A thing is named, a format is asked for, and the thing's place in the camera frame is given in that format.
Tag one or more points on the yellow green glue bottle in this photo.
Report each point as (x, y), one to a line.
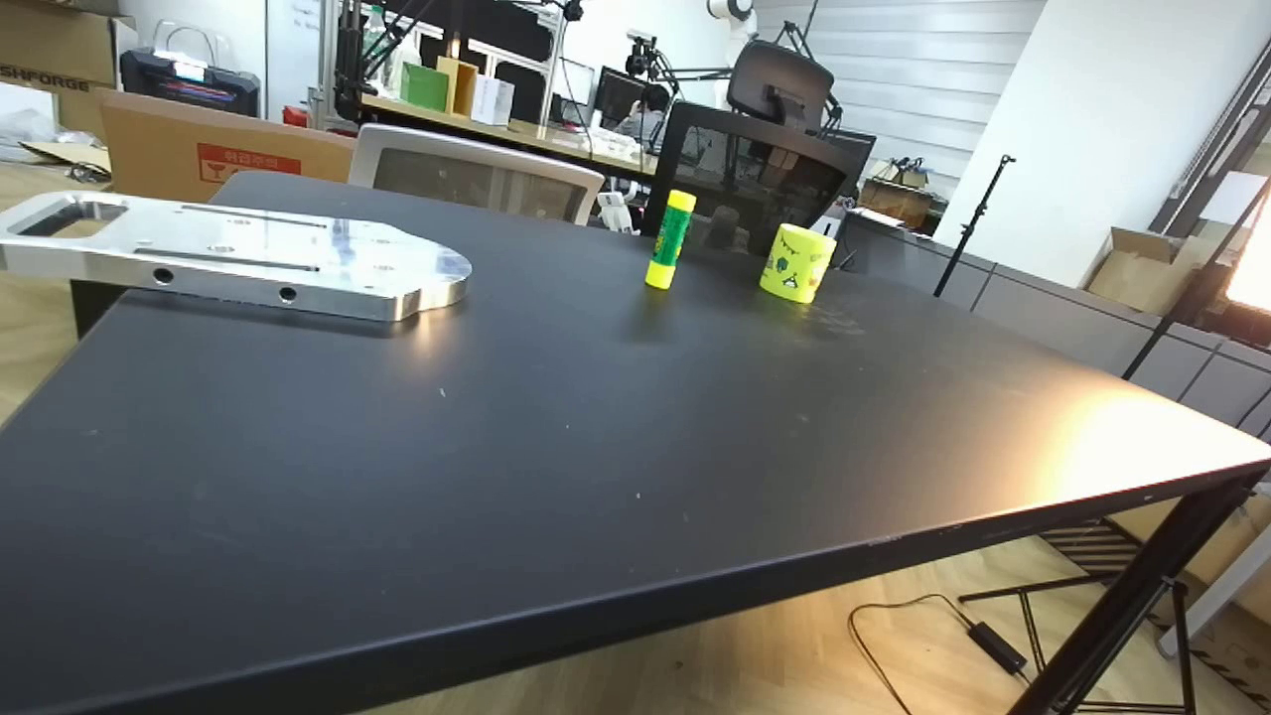
(667, 239)

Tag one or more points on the yellow mug with face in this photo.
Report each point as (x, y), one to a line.
(795, 265)

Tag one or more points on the wooden desk with clutter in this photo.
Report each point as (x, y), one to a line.
(530, 131)

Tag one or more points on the white mesh office chair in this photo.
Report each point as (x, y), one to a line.
(462, 172)

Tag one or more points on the black headrest office chair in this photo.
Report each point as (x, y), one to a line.
(779, 82)

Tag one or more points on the green box on shelf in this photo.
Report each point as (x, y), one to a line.
(425, 84)

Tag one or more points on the thin black tripod stand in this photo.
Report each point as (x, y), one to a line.
(971, 223)

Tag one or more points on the silver metal mounting plate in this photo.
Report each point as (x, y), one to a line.
(263, 261)

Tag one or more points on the grey low cabinet row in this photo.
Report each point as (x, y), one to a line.
(1056, 313)

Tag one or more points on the black power adapter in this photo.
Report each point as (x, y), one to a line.
(999, 650)

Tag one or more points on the open cardboard box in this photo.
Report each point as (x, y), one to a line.
(1137, 270)

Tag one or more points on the cardboard box with red label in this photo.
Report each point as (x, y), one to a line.
(170, 143)

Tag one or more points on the black carrying case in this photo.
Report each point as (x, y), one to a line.
(185, 82)

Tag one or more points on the black slanted light stand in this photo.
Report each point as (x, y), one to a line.
(1194, 284)

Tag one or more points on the plain brown cardboard box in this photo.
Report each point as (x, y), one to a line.
(54, 43)

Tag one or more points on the black table leg frame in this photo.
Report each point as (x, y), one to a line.
(1124, 596)

